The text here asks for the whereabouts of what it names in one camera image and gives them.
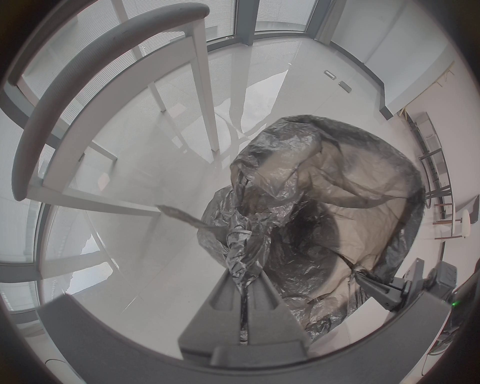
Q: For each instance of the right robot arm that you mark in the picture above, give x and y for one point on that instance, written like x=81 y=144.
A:
x=468 y=296

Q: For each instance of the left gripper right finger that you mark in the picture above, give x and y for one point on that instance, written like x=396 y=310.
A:
x=273 y=322

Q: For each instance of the grey padded white chair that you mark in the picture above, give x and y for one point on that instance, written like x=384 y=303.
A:
x=56 y=97

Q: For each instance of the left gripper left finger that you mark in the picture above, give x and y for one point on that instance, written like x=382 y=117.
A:
x=213 y=318

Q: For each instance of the window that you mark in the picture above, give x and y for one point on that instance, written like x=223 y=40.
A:
x=281 y=15

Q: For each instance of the black plastic bag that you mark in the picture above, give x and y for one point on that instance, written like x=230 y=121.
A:
x=300 y=180

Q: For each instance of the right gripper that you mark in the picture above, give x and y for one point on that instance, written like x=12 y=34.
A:
x=414 y=281

